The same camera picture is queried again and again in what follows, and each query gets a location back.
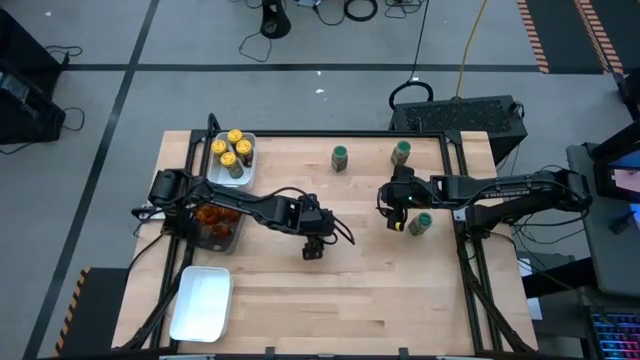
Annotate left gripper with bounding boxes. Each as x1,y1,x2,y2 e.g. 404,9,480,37
298,193,336,261

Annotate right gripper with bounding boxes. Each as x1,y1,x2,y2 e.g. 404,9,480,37
378,164,434,234

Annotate green-lid oregano jar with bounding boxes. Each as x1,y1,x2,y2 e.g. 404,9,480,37
330,144,350,174
390,140,413,168
407,211,434,237

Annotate grey plastic bin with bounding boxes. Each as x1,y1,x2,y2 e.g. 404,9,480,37
192,198,247,255

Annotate black perforated computer case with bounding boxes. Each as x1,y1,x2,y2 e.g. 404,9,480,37
388,94,530,166

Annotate white plastic bin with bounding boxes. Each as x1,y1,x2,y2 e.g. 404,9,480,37
206,130,259,194
168,265,235,344

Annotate black computer monitor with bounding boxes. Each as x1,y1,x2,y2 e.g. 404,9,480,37
592,122,640,204

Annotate black pole stand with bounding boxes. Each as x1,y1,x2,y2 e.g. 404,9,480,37
259,0,292,40

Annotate grey desk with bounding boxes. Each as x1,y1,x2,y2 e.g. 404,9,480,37
566,142,640,301

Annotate black mat orange stripes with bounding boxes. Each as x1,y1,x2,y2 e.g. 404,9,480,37
53,267,130,359
516,0,640,76

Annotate black computer keyboard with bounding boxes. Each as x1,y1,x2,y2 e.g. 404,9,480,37
589,310,640,360

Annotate black equipment case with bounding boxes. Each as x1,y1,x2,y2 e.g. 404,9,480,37
0,69,67,146

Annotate black cabinet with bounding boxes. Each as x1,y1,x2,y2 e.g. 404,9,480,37
0,8,62,76

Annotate black aluminium table frame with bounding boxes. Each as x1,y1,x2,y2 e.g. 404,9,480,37
119,112,539,357

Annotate black looped cable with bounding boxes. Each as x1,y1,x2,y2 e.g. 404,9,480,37
388,0,435,112

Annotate yellow cable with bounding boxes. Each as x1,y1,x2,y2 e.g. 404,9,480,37
453,0,489,99

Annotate coiled black cable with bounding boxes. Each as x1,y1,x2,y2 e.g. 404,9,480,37
343,0,380,23

